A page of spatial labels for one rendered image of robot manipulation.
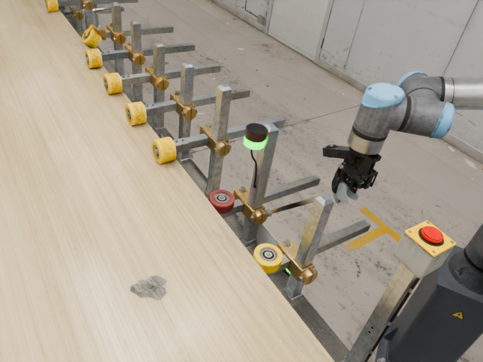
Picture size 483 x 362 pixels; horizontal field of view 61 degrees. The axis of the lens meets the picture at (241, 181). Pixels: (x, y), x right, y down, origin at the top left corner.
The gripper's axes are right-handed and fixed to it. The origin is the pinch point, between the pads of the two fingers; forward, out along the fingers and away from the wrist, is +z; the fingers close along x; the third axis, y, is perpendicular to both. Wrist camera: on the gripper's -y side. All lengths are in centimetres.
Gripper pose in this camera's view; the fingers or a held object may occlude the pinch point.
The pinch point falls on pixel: (337, 197)
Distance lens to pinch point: 125.9
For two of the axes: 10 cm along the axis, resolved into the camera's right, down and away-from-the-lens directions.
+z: -1.3, 7.7, 6.3
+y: 5.5, 5.8, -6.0
